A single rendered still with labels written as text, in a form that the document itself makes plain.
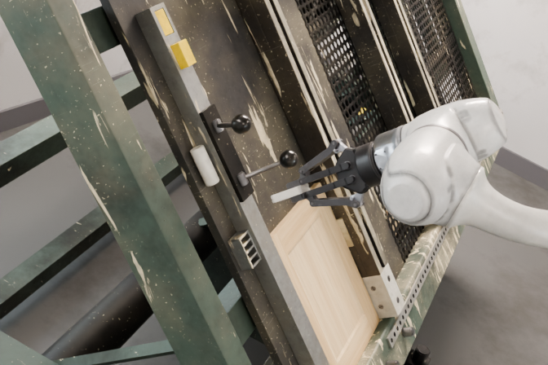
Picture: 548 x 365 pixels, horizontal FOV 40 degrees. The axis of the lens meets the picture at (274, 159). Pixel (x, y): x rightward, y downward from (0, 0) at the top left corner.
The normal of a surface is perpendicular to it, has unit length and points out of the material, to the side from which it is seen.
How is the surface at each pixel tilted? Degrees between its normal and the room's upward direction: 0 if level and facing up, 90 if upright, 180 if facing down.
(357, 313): 50
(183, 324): 90
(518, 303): 0
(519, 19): 90
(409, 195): 89
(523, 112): 90
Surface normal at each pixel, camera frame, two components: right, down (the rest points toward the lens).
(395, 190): -0.50, 0.36
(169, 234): 0.82, -0.22
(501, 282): 0.22, -0.82
